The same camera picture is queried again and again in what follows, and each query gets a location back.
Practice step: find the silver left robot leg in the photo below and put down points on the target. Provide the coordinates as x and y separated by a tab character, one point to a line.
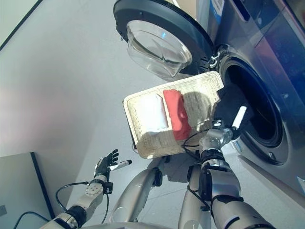
135	188

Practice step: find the grey front-load washing machine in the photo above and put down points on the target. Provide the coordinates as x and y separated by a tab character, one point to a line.
269	71

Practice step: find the black cloth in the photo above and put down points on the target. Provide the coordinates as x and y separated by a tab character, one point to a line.
228	105

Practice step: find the silver robot leg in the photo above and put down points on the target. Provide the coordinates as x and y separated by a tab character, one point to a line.
135	188
190	202

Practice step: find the white cloth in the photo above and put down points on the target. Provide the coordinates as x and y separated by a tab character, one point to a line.
152	112

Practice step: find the cream wicker basket tray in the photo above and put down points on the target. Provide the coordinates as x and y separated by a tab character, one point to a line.
202	90

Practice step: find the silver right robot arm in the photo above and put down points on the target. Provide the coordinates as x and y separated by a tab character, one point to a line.
224	186

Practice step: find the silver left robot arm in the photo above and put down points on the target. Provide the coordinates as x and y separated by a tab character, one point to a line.
90	193

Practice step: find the red cloth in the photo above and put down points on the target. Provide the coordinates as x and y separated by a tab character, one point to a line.
177	112

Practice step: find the silver right robot leg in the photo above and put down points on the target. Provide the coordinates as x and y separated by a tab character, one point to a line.
190	202

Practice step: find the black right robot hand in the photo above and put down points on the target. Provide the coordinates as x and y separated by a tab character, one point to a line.
240	117

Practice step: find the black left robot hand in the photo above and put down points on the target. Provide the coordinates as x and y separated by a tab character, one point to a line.
104	167

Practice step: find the round washing machine door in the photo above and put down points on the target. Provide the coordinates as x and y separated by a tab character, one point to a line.
181	26

